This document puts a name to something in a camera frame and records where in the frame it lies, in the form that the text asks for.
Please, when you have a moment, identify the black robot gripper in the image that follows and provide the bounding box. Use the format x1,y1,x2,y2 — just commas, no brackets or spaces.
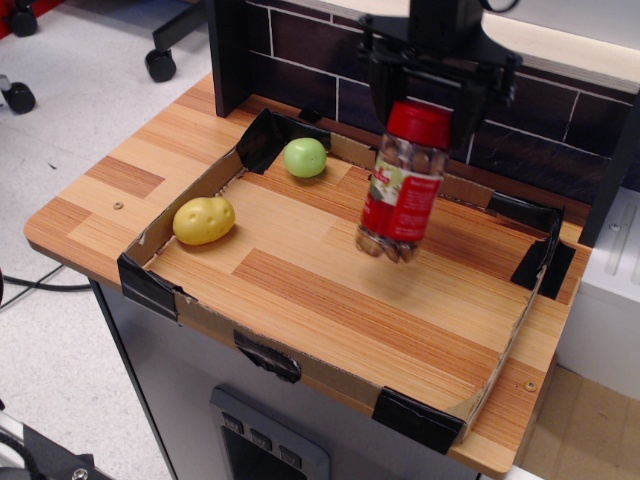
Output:
358,1,522,150

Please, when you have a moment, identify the red-capped basil spice bottle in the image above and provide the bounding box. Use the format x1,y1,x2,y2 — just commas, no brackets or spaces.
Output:
355,100,452,263

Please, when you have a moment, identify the cardboard fence with black tape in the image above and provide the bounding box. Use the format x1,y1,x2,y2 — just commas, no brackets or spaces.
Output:
118,110,571,458

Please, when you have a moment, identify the green toy apple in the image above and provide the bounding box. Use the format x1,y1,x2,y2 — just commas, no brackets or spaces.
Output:
283,137,327,178

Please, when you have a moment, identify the dark brick backsplash panel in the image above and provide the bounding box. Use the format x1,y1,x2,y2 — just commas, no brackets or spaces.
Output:
209,1,639,219

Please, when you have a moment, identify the yellow toy potato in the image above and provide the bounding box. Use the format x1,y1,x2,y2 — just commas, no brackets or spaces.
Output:
173,197,236,246

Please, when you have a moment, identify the black office chair base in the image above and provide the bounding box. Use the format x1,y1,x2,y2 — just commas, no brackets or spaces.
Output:
144,1,206,83

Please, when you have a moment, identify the grey metal cabinet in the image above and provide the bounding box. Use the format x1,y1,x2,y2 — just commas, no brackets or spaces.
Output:
93,283,478,479

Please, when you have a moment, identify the grey control panel with buttons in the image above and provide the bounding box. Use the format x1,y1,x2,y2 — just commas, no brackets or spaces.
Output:
210,387,331,480

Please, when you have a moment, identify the black chair caster wheel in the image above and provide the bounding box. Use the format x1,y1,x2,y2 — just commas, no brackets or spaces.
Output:
0,74,36,114

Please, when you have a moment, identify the black caster wheel top left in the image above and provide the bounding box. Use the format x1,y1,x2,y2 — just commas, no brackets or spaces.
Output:
1,0,38,37

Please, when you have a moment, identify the black floor cable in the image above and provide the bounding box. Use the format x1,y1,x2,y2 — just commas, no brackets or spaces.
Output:
0,263,94,314

